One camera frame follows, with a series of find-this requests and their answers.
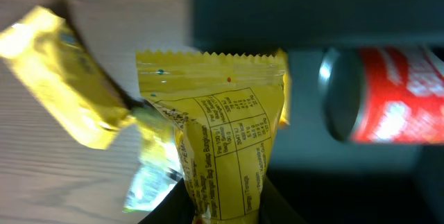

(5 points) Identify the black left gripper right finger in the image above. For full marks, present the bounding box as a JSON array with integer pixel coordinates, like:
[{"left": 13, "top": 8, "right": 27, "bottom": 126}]
[{"left": 259, "top": 177, "right": 305, "bottom": 224}]

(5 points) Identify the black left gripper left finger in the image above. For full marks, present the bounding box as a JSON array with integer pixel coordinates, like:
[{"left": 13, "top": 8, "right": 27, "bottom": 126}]
[{"left": 138, "top": 179, "right": 194, "bottom": 224}]

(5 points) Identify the yellow Lemond biscuit packet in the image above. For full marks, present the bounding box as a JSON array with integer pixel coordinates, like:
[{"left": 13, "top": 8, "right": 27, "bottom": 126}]
[{"left": 275, "top": 48, "right": 291, "bottom": 128}]

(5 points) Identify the small yellow snack packet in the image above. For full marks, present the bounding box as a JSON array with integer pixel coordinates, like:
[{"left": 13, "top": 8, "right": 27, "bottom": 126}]
[{"left": 136, "top": 51, "right": 285, "bottom": 223}]

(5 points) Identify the red Pringles can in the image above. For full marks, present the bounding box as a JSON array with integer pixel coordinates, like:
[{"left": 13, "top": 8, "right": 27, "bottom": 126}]
[{"left": 318, "top": 46, "right": 443, "bottom": 145}]

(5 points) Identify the large yellow snack packet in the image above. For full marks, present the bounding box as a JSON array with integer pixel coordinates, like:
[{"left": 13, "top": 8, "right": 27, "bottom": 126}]
[{"left": 1, "top": 6, "right": 133, "bottom": 150}]

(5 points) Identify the green silver snack packet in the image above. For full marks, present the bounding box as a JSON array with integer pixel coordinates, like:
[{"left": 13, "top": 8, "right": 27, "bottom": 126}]
[{"left": 124, "top": 107, "right": 182, "bottom": 212}]

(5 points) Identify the black open gift box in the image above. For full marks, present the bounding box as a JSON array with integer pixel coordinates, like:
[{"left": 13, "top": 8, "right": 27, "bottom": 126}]
[{"left": 191, "top": 0, "right": 443, "bottom": 223}]

